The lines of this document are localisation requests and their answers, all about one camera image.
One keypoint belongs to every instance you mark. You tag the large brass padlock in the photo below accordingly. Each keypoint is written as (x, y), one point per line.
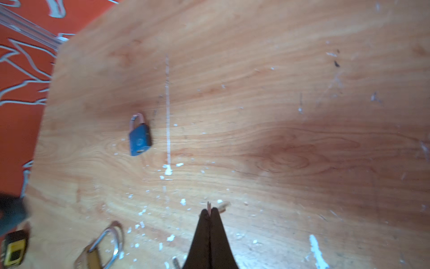
(104, 250)

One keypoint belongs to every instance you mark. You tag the yellow black tape measure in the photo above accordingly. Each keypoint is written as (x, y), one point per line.
(13, 249)

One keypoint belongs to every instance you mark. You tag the small silver key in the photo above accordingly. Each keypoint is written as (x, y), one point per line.
(222, 207)

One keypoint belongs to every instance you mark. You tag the small blue padlock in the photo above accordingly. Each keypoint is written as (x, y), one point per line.
(139, 135)

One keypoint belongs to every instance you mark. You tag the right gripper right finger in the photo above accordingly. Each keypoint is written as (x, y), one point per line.
(221, 253)

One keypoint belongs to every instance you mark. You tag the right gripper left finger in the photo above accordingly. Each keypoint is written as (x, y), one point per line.
(199, 256)

